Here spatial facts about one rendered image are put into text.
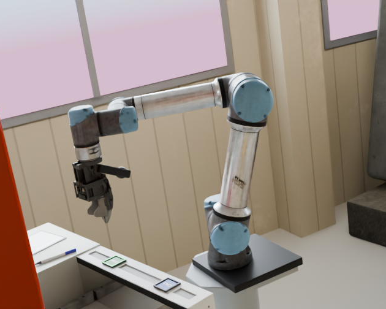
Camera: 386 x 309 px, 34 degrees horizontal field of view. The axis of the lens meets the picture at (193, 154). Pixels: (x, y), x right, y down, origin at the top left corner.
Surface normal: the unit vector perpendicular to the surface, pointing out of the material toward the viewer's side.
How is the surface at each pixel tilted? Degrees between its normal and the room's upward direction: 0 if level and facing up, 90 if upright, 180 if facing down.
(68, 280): 90
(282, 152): 90
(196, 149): 90
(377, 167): 78
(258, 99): 83
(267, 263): 1
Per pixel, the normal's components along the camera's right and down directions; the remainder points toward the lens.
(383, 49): -0.81, 0.08
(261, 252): -0.15, -0.94
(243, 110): 0.07, 0.16
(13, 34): 0.49, 0.18
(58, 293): 0.66, 0.13
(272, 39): -0.86, 0.26
